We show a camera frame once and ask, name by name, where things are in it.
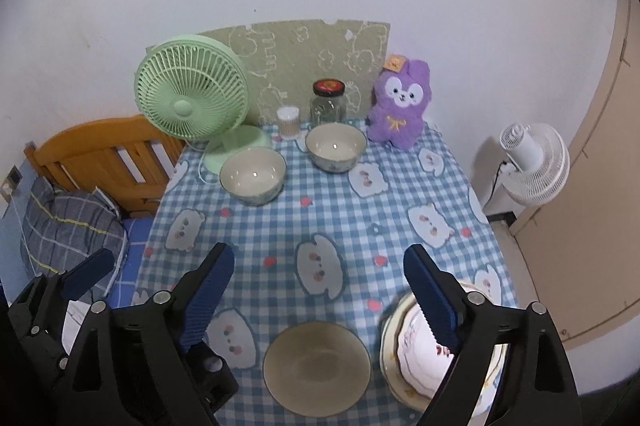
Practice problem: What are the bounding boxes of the medium floral ceramic bowl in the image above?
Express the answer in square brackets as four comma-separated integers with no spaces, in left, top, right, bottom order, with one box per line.
[305,123,367,174]

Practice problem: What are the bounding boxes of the black fan power cable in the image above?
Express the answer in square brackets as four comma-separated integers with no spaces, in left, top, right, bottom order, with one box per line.
[482,159,516,213]

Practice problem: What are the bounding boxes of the purple plush bunny toy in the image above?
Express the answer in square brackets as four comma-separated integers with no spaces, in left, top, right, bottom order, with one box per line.
[367,55,432,150]

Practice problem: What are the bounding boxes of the glass jar black lid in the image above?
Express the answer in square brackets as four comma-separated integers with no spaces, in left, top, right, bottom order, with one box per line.
[310,79,346,127]

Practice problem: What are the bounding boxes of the cream plate gold rim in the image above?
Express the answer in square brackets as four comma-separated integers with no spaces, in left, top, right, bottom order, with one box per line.
[377,280,507,420]

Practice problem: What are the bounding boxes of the white floor fan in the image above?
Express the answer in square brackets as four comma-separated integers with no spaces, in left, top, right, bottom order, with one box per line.
[499,123,570,207]

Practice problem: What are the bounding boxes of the blue checkered tablecloth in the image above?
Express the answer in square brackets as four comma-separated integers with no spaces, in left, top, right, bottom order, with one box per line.
[110,128,516,425]

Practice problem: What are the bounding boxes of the large floral ceramic bowl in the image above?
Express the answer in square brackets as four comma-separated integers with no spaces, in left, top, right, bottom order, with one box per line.
[219,147,286,206]

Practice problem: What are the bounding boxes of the small floral ceramic bowl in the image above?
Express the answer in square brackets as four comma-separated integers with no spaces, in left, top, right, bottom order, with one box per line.
[262,321,372,418]

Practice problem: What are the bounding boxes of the cotton swab container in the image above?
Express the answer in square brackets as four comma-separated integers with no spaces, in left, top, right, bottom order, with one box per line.
[277,106,300,140]

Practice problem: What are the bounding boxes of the white green fan cable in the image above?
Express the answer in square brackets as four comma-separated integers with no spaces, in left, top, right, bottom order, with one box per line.
[196,140,224,184]

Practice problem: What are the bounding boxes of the wall power socket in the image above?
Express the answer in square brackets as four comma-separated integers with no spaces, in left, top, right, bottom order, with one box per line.
[0,166,23,204]

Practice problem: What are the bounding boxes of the white plate red floral rim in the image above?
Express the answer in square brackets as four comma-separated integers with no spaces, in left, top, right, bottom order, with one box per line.
[395,303,501,399]

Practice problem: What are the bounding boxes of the green patterned wall mat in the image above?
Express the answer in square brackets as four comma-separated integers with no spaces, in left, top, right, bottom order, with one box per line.
[205,19,390,125]

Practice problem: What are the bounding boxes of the grey plaid pillow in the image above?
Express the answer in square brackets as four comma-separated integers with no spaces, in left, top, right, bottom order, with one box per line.
[21,177,128,290]

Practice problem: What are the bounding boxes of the green desk fan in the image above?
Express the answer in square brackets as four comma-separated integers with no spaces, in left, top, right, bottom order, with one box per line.
[134,35,272,174]

